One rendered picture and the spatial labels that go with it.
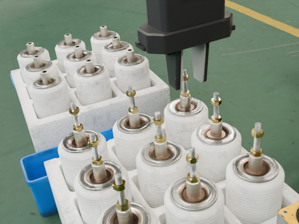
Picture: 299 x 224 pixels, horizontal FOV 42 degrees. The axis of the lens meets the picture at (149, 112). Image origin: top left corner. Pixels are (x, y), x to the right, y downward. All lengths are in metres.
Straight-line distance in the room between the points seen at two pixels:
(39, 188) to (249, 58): 1.06
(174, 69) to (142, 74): 0.58
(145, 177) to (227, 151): 0.16
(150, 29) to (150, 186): 0.34
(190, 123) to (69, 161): 0.26
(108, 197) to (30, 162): 0.40
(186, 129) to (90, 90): 0.33
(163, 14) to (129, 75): 0.63
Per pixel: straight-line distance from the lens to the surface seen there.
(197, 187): 0.61
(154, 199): 0.73
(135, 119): 0.78
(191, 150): 0.57
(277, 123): 1.25
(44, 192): 0.96
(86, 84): 1.03
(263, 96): 1.39
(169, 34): 0.44
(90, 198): 0.66
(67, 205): 0.75
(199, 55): 0.50
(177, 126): 0.82
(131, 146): 0.78
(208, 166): 0.75
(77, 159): 0.75
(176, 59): 0.47
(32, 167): 1.03
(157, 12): 0.44
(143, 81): 1.07
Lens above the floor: 0.69
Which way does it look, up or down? 32 degrees down
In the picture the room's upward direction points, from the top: 6 degrees counter-clockwise
